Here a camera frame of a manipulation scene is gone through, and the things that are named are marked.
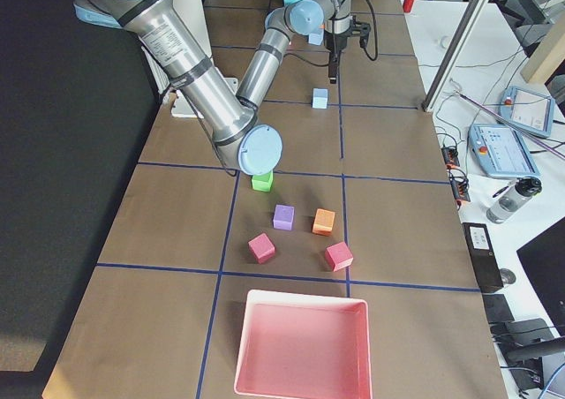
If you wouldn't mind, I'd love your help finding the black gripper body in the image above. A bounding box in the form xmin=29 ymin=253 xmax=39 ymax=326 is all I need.
xmin=328 ymin=48 xmax=341 ymax=84

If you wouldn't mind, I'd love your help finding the light blue block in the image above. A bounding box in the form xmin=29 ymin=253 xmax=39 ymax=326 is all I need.
xmin=308 ymin=29 xmax=324 ymax=46
xmin=312 ymin=88 xmax=328 ymax=109

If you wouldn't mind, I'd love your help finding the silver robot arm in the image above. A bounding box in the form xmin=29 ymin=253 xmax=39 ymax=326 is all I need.
xmin=236 ymin=0 xmax=355 ymax=109
xmin=75 ymin=0 xmax=289 ymax=175

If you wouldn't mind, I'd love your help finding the green foam block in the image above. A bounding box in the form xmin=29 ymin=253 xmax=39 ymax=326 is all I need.
xmin=252 ymin=171 xmax=274 ymax=192

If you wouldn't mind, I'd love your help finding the purple foam block right side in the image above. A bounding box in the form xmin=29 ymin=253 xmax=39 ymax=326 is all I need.
xmin=273 ymin=204 xmax=295 ymax=230

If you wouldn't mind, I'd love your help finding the near teach pendant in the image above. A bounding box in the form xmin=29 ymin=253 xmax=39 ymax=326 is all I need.
xmin=468 ymin=124 xmax=540 ymax=179

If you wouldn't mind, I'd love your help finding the teach pendant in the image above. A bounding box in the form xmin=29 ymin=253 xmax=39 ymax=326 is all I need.
xmin=499 ymin=86 xmax=555 ymax=139
xmin=468 ymin=124 xmax=540 ymax=179

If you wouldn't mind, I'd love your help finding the red foam block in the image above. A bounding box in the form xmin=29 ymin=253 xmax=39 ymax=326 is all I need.
xmin=324 ymin=242 xmax=354 ymax=272

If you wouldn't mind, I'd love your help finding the far teach pendant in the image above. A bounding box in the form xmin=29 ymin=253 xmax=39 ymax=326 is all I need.
xmin=499 ymin=86 xmax=555 ymax=139

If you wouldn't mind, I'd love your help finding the magenta foam block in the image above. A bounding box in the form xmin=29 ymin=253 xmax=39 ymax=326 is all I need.
xmin=248 ymin=233 xmax=276 ymax=264

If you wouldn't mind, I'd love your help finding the clear water bottle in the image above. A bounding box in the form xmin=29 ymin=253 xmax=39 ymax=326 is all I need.
xmin=486 ymin=177 xmax=542 ymax=224

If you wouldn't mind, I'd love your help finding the black power adapter box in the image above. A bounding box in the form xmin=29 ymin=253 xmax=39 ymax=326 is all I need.
xmin=462 ymin=222 xmax=503 ymax=293

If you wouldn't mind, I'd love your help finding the black monitor corner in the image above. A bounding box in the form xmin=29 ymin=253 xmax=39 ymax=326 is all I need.
xmin=517 ymin=222 xmax=565 ymax=335

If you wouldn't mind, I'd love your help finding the pink plastic tray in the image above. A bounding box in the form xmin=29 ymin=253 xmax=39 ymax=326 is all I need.
xmin=234 ymin=290 xmax=373 ymax=398

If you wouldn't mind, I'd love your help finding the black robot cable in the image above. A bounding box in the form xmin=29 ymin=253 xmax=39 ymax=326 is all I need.
xmin=282 ymin=0 xmax=380 ymax=69

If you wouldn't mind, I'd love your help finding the aluminium frame post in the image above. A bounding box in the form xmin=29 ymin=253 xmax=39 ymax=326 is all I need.
xmin=422 ymin=0 xmax=489 ymax=112

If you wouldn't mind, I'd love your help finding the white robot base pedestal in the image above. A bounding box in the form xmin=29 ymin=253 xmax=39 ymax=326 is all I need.
xmin=173 ymin=0 xmax=237 ymax=117

